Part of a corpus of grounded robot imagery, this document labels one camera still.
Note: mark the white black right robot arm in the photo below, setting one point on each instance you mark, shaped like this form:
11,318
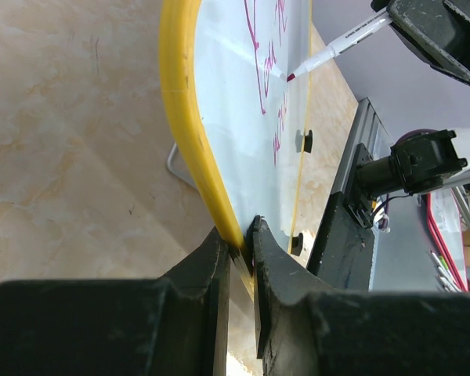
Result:
438,33

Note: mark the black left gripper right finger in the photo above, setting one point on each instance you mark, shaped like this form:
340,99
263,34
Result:
289,326

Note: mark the black whiteboard clip foot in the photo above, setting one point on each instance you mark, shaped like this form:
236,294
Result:
306,141
297,245

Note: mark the white marker pen magenta cap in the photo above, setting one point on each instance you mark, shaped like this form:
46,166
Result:
344,42

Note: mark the red framed background board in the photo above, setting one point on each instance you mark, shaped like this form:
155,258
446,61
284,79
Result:
444,221

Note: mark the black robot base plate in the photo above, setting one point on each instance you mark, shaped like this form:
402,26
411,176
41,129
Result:
343,250

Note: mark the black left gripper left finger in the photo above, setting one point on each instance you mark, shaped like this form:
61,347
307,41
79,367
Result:
193,332

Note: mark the white wire whiteboard stand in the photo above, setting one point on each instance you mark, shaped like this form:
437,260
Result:
176,166

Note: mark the yellow framed whiteboard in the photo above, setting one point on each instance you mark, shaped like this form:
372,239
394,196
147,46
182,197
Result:
238,122

